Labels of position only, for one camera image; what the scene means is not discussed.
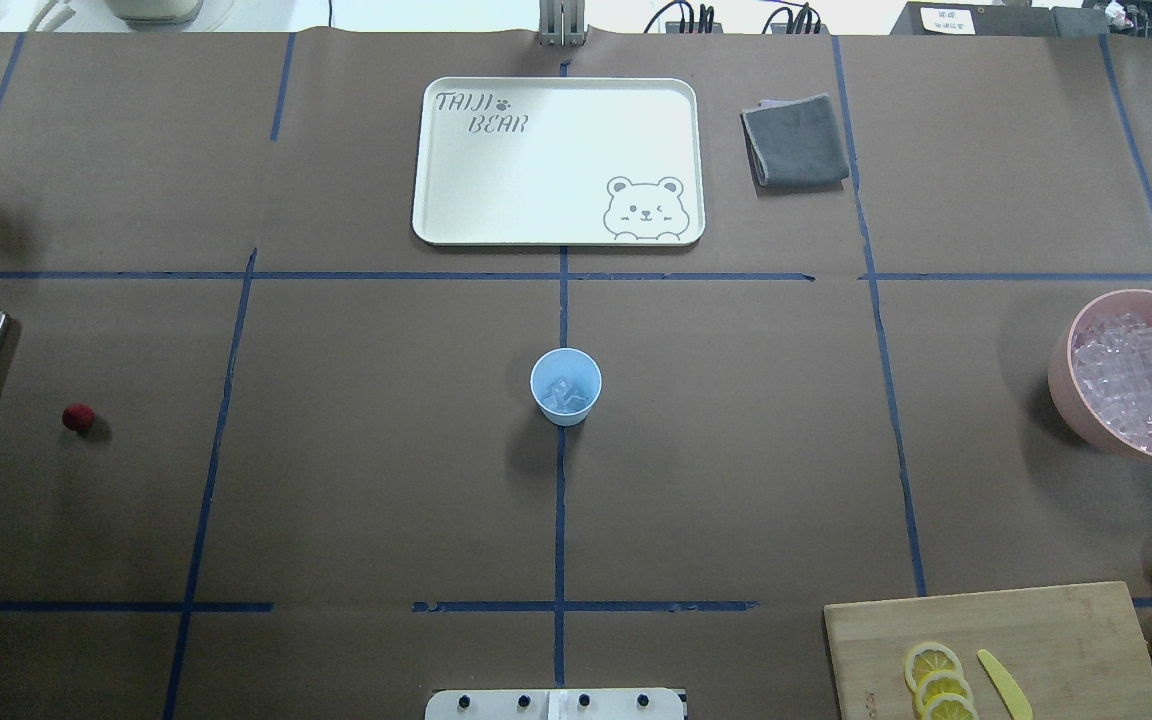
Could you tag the red strawberry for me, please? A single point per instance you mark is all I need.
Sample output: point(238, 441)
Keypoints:
point(80, 418)

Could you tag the grey folded cloth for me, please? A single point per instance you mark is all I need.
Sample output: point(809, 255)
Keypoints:
point(795, 144)

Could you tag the wooden cutting board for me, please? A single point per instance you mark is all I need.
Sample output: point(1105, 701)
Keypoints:
point(1076, 651)

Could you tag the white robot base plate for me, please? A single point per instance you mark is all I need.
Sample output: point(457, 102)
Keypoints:
point(558, 703)

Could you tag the yellow plastic knife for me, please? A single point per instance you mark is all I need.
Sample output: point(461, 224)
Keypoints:
point(1006, 686)

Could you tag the white bear tray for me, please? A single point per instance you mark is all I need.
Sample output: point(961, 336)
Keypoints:
point(559, 161)

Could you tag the light blue cup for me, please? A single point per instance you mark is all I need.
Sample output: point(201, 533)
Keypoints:
point(570, 363)

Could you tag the pile of ice cubes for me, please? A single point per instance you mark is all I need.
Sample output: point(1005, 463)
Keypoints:
point(1112, 367)

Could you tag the lemon slice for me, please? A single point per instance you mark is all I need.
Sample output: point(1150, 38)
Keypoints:
point(942, 683)
point(949, 706)
point(926, 658)

